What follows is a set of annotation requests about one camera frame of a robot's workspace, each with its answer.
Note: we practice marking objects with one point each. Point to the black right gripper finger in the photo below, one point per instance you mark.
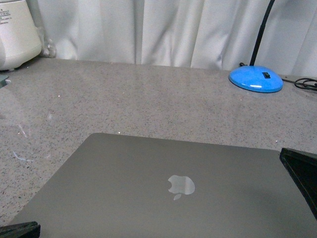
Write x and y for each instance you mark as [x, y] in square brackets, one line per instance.
[302, 168]

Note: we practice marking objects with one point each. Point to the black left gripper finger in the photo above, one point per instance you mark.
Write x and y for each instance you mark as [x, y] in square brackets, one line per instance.
[22, 230]

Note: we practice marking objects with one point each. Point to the grey laptop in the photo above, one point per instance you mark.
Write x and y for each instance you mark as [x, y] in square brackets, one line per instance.
[116, 186]

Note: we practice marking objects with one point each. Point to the blue desk lamp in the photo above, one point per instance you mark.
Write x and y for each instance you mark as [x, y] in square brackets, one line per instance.
[253, 77]

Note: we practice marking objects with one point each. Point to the green metal sink rack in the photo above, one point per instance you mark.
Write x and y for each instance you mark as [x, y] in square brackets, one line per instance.
[4, 80]

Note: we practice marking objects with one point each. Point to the white curtain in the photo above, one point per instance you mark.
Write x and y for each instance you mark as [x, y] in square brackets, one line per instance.
[210, 34]

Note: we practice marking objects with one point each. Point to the white rice cooker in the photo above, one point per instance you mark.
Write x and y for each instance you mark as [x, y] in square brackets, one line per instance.
[19, 39]

